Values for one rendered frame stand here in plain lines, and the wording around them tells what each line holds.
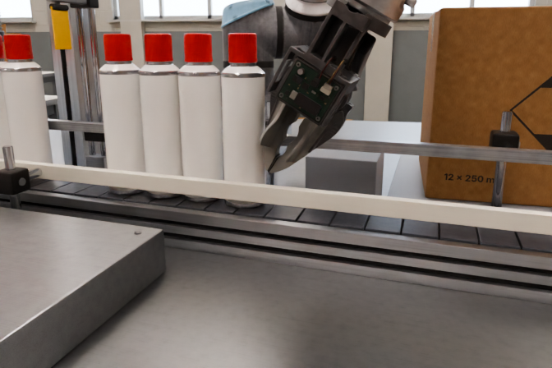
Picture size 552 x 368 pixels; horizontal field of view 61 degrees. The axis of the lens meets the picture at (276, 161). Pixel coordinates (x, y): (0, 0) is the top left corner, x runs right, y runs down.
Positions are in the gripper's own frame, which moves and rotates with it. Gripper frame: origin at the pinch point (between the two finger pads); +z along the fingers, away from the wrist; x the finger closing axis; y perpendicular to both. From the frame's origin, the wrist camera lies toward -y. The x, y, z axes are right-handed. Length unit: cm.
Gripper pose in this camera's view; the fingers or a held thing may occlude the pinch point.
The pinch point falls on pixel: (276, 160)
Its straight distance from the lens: 57.6
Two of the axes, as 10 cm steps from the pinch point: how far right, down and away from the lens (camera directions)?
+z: -4.7, 8.0, 3.6
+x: 8.2, 5.5, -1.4
